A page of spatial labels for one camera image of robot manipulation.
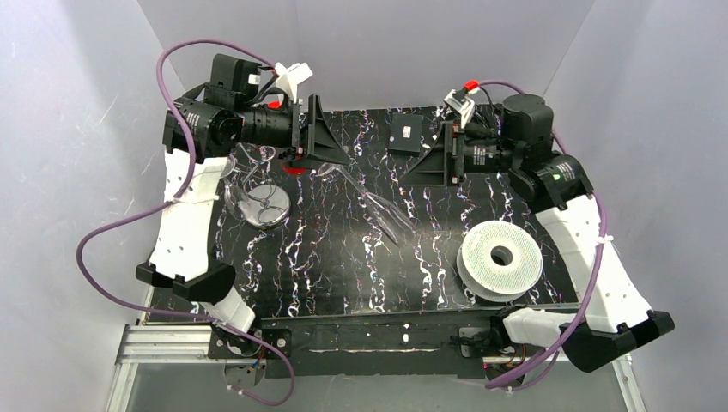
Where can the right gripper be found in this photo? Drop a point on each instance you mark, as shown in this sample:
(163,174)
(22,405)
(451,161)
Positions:
(455,153)

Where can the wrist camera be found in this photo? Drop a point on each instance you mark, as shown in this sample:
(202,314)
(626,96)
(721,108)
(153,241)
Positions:
(288,79)
(460,101)

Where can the chrome wine glass rack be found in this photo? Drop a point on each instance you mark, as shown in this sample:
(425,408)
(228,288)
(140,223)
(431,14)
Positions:
(269,204)

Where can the aluminium frame rail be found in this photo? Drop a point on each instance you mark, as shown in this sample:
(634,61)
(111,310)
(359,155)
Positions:
(154,344)

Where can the clear champagne flute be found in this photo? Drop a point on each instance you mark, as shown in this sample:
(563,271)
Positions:
(385,214)

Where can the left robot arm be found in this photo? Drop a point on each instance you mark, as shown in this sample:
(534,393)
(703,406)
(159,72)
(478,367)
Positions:
(202,128)

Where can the white filament spool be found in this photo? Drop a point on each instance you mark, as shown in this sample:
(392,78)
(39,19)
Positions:
(499,261)

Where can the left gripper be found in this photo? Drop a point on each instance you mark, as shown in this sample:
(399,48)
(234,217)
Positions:
(306,128)

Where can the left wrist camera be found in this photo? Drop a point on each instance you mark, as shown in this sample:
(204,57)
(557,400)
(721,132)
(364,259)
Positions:
(288,79)

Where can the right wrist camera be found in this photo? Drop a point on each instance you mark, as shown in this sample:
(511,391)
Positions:
(460,101)

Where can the black box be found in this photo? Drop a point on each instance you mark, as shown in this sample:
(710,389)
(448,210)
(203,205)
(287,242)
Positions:
(405,134)

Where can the clear wine glass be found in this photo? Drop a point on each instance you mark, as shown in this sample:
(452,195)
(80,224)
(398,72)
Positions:
(235,199)
(246,158)

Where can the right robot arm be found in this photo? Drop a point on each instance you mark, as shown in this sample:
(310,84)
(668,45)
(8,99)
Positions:
(613,318)

